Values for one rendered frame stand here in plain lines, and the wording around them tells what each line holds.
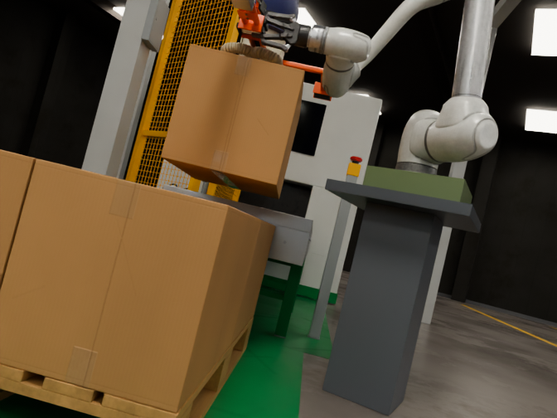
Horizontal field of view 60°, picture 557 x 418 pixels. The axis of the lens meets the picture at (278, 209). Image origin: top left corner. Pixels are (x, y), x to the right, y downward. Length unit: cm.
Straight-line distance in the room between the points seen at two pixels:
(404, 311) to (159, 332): 102
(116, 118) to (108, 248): 222
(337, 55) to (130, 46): 180
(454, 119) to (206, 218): 106
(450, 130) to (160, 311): 117
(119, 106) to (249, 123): 164
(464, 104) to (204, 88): 87
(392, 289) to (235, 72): 93
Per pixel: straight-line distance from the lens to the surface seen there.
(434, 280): 514
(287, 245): 216
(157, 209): 95
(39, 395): 108
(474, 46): 186
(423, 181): 172
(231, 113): 166
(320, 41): 173
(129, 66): 323
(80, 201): 101
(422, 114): 192
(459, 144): 173
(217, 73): 170
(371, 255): 180
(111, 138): 315
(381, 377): 181
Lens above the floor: 51
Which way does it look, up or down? 3 degrees up
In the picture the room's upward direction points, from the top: 14 degrees clockwise
